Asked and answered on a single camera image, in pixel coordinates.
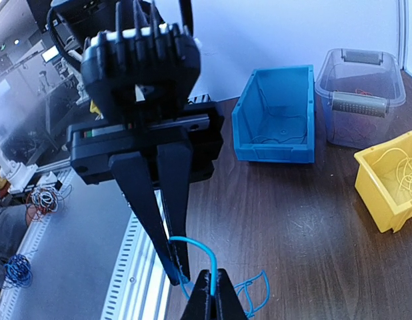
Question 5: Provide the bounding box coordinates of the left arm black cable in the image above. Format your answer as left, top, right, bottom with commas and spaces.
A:
45, 0, 90, 64

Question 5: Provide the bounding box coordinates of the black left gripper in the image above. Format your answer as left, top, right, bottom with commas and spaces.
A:
67, 101, 225, 285

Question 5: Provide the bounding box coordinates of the spare wire bundle mixed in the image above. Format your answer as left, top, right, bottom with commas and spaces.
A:
26, 185, 73, 221

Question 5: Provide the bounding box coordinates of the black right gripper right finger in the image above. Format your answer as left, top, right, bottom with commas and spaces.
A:
213, 268, 247, 320

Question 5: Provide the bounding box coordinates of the yellow cable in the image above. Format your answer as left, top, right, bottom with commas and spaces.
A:
372, 146, 412, 201

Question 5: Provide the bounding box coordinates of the yellow plastic bin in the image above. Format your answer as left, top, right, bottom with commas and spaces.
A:
354, 131, 412, 233

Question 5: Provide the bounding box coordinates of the clear grey plastic tub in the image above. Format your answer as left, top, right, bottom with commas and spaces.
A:
315, 48, 406, 149

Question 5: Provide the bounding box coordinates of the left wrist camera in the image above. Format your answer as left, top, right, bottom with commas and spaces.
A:
81, 1, 201, 124

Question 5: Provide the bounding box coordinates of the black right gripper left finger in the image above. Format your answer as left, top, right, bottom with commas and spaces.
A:
180, 269, 213, 320

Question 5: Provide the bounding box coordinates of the blue plastic bin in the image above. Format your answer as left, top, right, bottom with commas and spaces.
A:
231, 65, 315, 164

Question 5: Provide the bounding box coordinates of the front aluminium rail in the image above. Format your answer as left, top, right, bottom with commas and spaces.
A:
0, 160, 170, 319

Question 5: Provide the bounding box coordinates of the spare blue wire bundle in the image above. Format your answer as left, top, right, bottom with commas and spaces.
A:
2, 253, 33, 289

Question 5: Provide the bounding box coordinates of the right corner aluminium post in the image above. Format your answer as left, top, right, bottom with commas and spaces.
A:
397, 0, 409, 71

